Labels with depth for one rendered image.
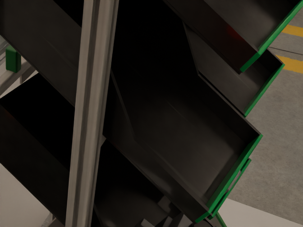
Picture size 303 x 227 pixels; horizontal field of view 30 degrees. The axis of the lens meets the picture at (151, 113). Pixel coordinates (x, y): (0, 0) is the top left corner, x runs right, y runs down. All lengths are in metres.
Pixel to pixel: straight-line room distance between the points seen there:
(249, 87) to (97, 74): 0.28
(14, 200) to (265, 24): 0.80
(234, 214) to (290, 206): 1.35
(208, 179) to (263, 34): 0.16
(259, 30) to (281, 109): 2.63
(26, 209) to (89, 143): 0.69
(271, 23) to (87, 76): 0.15
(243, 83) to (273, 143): 2.17
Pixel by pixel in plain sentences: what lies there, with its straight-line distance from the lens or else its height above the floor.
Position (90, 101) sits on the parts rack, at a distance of 0.44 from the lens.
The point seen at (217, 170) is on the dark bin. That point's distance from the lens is 0.55.
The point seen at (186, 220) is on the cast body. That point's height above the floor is 1.27.
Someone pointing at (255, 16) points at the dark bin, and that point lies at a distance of 0.46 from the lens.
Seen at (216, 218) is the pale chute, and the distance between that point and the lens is 0.90.
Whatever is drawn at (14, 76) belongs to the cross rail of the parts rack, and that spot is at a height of 1.31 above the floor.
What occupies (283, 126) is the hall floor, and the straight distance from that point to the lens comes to 2.96.
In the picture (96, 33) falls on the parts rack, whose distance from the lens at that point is 0.42.
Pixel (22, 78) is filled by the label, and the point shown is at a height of 1.27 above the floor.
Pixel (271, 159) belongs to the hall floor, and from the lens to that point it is 2.73.
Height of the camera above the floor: 1.72
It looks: 38 degrees down
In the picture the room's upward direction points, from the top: 11 degrees clockwise
